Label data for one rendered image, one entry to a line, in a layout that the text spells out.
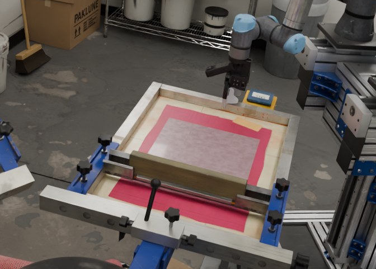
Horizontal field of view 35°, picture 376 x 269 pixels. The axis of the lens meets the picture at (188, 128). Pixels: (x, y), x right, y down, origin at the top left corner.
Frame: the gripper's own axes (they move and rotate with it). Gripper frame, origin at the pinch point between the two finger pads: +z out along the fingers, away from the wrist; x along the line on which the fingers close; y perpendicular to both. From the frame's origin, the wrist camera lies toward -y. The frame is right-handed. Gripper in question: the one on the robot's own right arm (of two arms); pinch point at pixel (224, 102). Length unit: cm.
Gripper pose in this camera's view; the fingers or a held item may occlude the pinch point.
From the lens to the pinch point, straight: 231.3
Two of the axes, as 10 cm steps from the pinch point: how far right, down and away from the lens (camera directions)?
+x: 2.5, -4.8, 8.4
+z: -1.2, 8.4, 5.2
